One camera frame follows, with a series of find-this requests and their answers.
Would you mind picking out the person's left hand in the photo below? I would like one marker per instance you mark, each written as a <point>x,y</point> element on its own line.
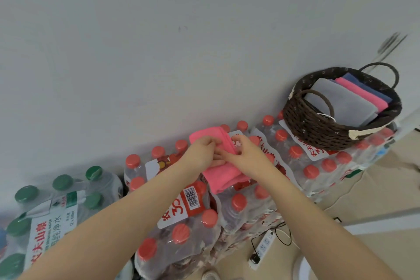
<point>197,158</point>

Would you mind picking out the person's right hand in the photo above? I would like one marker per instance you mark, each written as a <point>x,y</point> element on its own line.
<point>251,158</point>

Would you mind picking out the pink towel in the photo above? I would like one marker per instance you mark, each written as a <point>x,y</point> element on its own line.
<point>364,94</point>
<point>223,176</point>

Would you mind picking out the brown wicker basket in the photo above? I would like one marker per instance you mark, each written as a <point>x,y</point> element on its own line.
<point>308,132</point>

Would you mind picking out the grey towel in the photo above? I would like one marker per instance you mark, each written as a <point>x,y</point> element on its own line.
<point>344,102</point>

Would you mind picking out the blue towel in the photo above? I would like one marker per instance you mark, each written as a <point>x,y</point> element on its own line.
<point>370,87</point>

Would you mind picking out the person's right forearm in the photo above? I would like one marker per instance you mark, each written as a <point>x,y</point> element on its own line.
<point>328,234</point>

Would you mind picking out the person's left forearm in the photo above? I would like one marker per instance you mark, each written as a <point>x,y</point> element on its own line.
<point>98,234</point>

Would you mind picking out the person's left shoe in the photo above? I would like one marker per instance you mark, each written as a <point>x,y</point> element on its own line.
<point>210,275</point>

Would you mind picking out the stack of bottled water packs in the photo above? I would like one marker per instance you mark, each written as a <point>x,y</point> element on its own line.
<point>183,240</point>

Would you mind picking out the white zip tie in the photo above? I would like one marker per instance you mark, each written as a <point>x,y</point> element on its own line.
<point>328,116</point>

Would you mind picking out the white power strip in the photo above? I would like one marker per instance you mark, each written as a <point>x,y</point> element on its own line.
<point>262,248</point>

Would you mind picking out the clear jug with blue lid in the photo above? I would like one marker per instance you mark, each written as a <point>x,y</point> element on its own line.
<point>2,242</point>

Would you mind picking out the white gym frame grey panel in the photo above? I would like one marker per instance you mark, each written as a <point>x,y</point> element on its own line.
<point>377,220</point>

